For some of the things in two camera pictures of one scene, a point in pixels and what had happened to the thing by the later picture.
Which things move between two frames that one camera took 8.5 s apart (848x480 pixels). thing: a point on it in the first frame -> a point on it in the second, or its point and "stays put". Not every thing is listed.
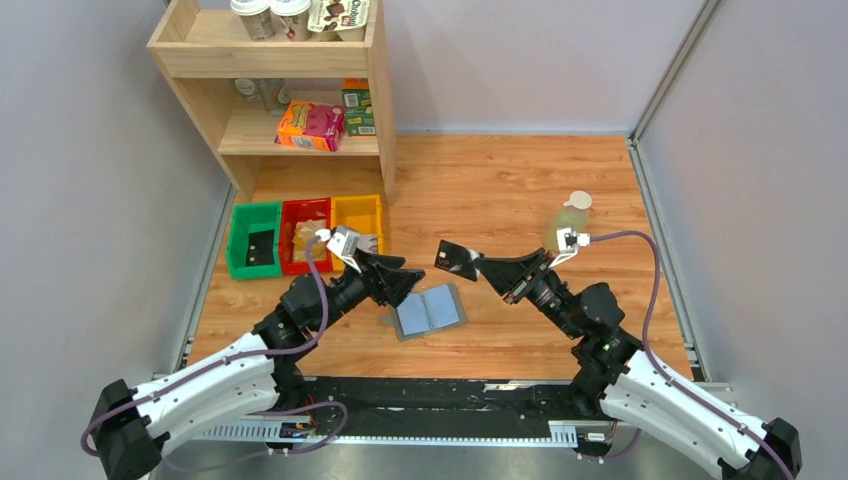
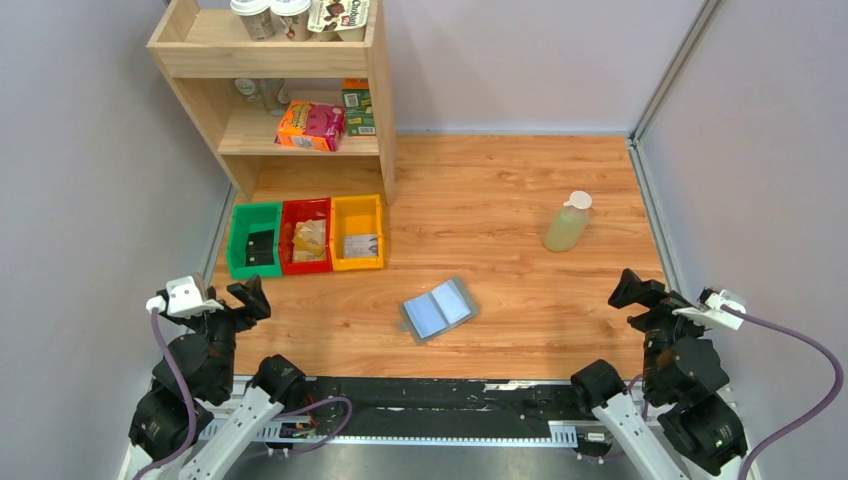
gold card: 305,232 stays put
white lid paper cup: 256,16 stays put
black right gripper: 507,275 -> 630,288
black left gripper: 395,282 -> 255,301
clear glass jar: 270,89 stays put
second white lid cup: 291,20 stays put
